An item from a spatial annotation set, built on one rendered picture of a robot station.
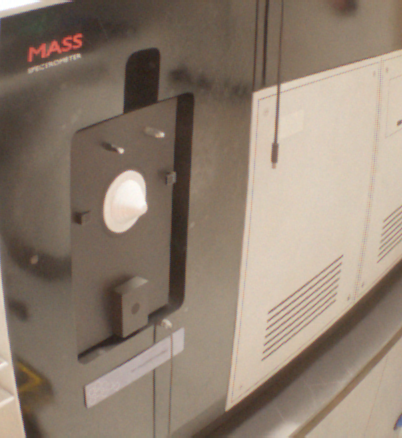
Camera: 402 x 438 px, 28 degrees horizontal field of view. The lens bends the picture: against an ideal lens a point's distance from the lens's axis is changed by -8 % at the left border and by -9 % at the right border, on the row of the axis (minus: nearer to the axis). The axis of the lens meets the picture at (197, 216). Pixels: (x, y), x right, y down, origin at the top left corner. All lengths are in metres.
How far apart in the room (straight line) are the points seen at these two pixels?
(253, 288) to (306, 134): 0.21
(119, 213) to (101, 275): 0.07
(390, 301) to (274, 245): 0.59
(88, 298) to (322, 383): 0.63
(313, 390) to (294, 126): 0.49
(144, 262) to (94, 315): 0.09
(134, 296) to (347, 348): 0.68
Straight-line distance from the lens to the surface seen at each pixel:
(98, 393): 0.90
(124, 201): 0.82
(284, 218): 1.12
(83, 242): 0.81
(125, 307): 0.87
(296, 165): 1.11
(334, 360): 1.45
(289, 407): 1.32
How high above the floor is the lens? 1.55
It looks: 25 degrees down
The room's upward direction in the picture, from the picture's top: 3 degrees clockwise
